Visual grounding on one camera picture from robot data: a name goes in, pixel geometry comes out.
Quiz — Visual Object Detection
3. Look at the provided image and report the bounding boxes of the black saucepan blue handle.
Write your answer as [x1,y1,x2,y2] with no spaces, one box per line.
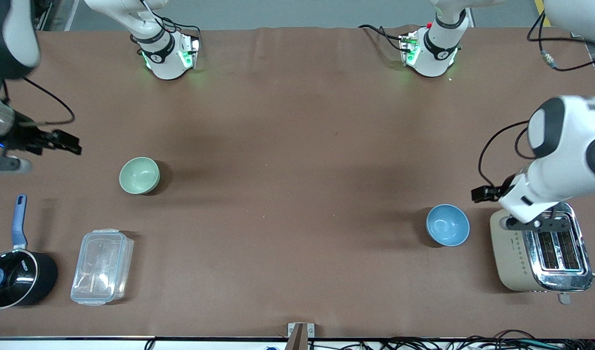
[0,194,59,310]

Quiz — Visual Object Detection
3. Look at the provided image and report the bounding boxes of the green bowl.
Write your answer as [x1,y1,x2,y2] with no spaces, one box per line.
[119,157,160,195]

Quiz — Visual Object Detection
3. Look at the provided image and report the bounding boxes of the black left upper arm cable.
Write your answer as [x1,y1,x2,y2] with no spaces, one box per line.
[526,11,595,72]

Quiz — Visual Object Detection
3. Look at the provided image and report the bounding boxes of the metal table edge bracket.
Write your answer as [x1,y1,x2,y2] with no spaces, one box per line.
[287,323,315,350]

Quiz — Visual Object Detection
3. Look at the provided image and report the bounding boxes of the beige chrome toaster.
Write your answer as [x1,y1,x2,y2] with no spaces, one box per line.
[490,202,594,305]

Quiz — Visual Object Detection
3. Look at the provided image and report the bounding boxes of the black left base cable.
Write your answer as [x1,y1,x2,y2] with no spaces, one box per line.
[358,24,408,53]

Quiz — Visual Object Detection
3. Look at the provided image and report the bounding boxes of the tangled black cables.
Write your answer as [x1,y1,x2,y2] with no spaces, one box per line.
[311,330,595,350]

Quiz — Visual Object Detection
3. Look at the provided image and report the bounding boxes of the clear plastic food container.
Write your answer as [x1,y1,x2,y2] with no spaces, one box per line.
[70,229,134,306]

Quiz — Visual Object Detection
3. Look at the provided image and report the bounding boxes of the black right base cable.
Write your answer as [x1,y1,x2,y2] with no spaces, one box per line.
[152,14,202,43]

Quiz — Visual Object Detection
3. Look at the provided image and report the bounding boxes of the black base cable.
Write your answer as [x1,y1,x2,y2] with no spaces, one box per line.
[358,24,408,53]
[152,14,202,43]

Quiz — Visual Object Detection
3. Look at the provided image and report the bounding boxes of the brown table cloth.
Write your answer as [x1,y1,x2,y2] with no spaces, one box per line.
[0,27,595,339]

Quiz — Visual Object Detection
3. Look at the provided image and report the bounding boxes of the glass lid blue knob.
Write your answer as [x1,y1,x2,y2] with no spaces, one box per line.
[0,250,38,308]

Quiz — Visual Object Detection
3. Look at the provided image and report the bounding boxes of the blue bowl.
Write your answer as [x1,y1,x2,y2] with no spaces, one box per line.
[426,204,471,247]

